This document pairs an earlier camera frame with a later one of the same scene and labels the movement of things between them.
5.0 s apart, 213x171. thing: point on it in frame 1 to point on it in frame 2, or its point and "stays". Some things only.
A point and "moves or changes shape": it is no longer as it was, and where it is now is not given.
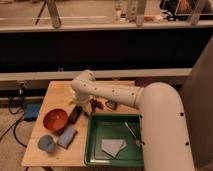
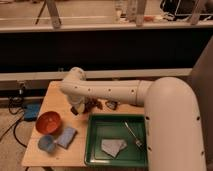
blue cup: (46, 143) stays
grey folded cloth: (113, 146) stays
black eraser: (74, 113) moves or changes shape
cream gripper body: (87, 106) to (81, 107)
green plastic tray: (110, 126) stays
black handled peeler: (111, 104) stays
